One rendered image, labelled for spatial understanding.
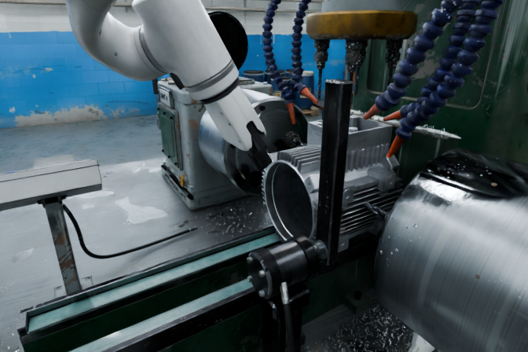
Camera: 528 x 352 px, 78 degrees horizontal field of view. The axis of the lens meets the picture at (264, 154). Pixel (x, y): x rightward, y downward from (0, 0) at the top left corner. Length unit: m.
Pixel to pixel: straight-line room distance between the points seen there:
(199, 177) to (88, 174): 0.39
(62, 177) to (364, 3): 0.58
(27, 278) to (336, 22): 0.82
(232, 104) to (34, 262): 0.65
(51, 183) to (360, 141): 0.54
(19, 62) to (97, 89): 1.07
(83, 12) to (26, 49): 5.67
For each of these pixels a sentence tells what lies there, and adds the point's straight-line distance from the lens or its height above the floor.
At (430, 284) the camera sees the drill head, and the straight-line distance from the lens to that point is 0.40.
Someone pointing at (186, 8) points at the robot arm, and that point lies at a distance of 0.47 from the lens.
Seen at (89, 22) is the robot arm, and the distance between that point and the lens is 0.43.
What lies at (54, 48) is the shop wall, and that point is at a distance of 6.04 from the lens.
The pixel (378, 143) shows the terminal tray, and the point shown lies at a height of 1.12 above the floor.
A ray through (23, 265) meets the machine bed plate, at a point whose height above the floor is 0.80.
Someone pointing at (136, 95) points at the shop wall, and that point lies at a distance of 6.08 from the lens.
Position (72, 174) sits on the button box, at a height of 1.07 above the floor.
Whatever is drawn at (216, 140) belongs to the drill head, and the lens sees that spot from 0.78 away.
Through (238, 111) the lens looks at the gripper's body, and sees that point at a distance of 0.50.
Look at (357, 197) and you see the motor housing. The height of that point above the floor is 1.04.
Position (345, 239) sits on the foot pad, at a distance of 0.59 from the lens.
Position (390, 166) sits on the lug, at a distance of 0.64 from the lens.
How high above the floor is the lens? 1.30
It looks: 20 degrees down
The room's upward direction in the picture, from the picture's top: straight up
